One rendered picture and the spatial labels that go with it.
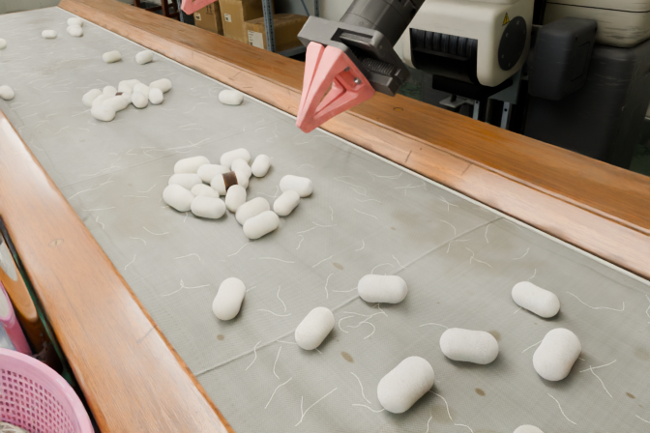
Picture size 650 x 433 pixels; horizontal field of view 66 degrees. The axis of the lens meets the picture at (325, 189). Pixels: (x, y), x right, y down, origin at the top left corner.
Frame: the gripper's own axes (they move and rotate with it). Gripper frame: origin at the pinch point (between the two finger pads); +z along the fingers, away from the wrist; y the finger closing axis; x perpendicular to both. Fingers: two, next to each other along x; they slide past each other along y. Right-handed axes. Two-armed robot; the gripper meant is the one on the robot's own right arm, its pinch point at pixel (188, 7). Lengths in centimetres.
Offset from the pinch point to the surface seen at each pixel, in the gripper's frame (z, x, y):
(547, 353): 15, 0, 67
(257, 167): 14.8, 1.0, 34.0
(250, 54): -1.3, 13.5, -0.2
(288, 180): 14.2, 0.9, 39.1
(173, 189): 21.1, -5.4, 33.2
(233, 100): 8.3, 7.0, 13.6
